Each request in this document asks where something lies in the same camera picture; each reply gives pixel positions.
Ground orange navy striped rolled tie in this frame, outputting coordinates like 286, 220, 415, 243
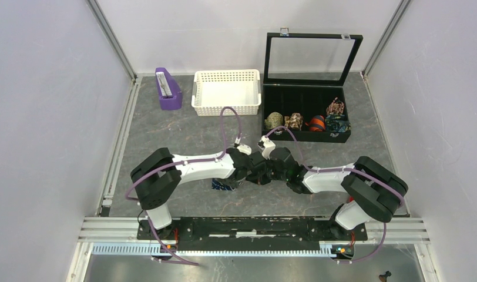
305, 115, 326, 132

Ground olive green rolled tie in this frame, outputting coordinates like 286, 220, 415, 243
264, 112, 284, 130

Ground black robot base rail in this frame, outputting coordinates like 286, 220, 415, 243
157, 216, 368, 251

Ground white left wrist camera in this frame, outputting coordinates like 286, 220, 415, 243
235, 143, 252, 155

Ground brown floral rolled tie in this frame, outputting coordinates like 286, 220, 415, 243
284, 112, 304, 131

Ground blue yellow patterned tie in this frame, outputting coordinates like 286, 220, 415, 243
325, 114, 351, 133

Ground white plastic basket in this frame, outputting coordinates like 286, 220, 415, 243
191, 69, 261, 116

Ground purple metronome stand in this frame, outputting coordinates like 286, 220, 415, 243
155, 68, 183, 110

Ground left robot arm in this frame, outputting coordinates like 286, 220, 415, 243
130, 147, 266, 240

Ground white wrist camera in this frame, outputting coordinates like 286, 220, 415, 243
258, 136, 276, 159
235, 143, 252, 155

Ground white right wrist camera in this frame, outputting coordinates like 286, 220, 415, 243
258, 136, 276, 159

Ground black tie storage box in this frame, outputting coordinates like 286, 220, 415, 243
261, 28, 364, 143

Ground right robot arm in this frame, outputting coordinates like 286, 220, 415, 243
260, 147, 409, 240

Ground small black object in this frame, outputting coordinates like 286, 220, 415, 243
378, 271, 392, 282

